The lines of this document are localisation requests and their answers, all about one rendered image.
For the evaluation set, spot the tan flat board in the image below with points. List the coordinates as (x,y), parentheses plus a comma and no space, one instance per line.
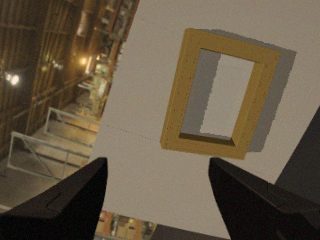
(172,188)

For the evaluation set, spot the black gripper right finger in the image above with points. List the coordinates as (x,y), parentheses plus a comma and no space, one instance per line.
(253,209)

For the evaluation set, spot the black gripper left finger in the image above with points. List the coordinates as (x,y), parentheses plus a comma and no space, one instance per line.
(70,210)

